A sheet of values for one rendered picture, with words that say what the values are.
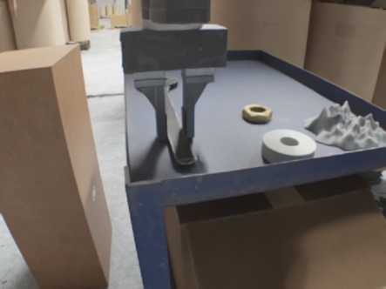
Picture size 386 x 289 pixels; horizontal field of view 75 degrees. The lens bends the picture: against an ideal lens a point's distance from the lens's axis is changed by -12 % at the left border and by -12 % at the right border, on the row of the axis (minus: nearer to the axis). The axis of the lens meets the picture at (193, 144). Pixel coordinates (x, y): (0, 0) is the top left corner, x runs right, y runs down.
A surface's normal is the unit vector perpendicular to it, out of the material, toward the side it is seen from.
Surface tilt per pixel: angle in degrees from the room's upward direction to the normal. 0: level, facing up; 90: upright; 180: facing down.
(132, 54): 90
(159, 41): 90
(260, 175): 90
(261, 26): 90
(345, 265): 26
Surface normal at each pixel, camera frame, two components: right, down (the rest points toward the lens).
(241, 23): -0.37, 0.45
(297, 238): 0.09, -0.58
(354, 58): 0.19, 0.47
